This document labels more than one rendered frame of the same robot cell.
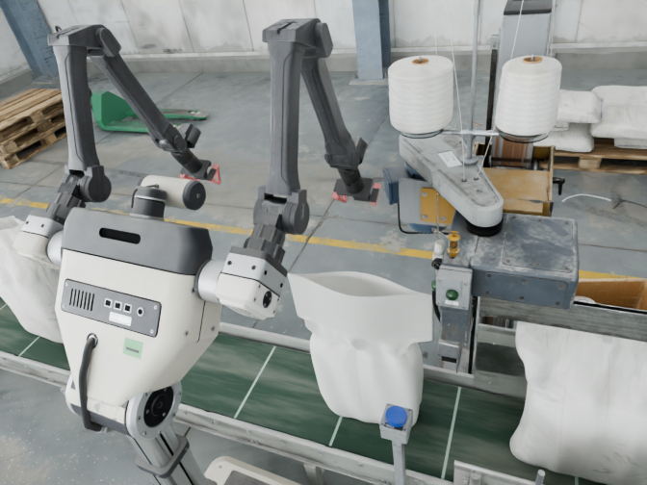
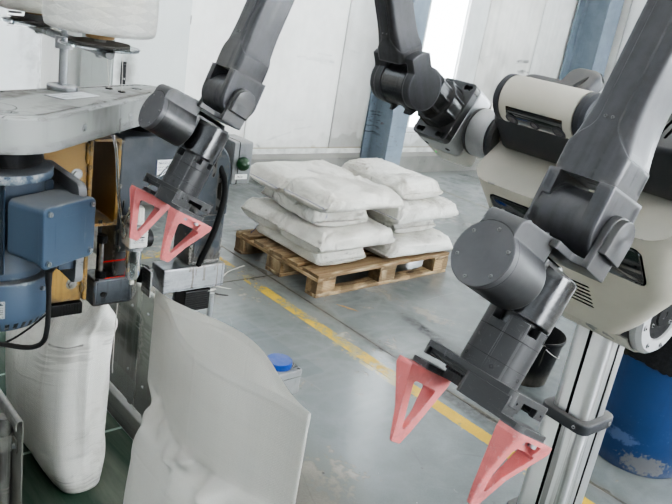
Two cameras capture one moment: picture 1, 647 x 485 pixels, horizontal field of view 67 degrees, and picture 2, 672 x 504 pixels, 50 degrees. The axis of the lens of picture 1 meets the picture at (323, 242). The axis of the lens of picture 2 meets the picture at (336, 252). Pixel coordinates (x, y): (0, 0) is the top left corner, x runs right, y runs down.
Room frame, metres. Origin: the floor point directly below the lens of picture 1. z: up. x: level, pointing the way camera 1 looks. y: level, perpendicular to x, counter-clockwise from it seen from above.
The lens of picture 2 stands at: (2.15, 0.45, 1.63)
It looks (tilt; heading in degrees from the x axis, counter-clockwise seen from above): 19 degrees down; 200
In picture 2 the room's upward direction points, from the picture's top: 10 degrees clockwise
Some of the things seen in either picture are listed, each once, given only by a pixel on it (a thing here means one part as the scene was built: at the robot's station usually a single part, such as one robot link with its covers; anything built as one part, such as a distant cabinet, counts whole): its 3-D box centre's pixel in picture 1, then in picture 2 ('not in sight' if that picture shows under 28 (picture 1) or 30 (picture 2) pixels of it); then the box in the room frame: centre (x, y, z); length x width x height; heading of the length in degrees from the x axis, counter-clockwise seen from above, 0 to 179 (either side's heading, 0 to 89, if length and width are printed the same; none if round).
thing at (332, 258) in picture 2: not in sight; (309, 238); (-1.88, -1.17, 0.20); 0.66 x 0.44 x 0.12; 63
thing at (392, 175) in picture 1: (397, 188); (52, 234); (1.36, -0.27, 1.25); 0.10 x 0.08 x 0.12; 178
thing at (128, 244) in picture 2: (440, 264); (135, 244); (1.07, -0.33, 1.14); 0.05 x 0.04 x 0.16; 153
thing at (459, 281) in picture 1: (453, 287); (232, 158); (0.82, -0.28, 1.29); 0.08 x 0.05 x 0.09; 63
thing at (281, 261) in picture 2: not in sight; (344, 251); (-2.20, -1.04, 0.07); 1.20 x 0.82 x 0.14; 155
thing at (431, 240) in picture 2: not in sight; (402, 239); (-2.39, -0.72, 0.20); 0.67 x 0.43 x 0.15; 153
